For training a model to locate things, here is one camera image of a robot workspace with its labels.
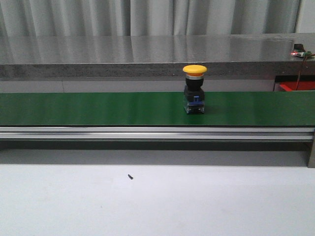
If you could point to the grey stone counter shelf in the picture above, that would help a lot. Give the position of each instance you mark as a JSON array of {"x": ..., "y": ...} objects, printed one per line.
[{"x": 54, "y": 57}]

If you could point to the green conveyor belt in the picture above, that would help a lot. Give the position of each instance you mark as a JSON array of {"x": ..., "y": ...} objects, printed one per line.
[{"x": 157, "y": 109}]

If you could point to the red plastic tray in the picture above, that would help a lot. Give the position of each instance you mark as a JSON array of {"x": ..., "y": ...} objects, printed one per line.
[{"x": 293, "y": 86}]

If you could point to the black sensor module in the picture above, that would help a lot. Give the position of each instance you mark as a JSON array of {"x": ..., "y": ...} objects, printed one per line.
[{"x": 298, "y": 47}]

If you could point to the small green circuit board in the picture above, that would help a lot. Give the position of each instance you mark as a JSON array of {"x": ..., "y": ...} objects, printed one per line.
[{"x": 302, "y": 54}]

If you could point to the grey pleated curtain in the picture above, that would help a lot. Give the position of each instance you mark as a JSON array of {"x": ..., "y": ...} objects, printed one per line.
[{"x": 146, "y": 17}]

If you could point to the aluminium conveyor frame rail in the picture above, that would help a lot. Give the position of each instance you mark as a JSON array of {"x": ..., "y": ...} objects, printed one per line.
[{"x": 183, "y": 138}]

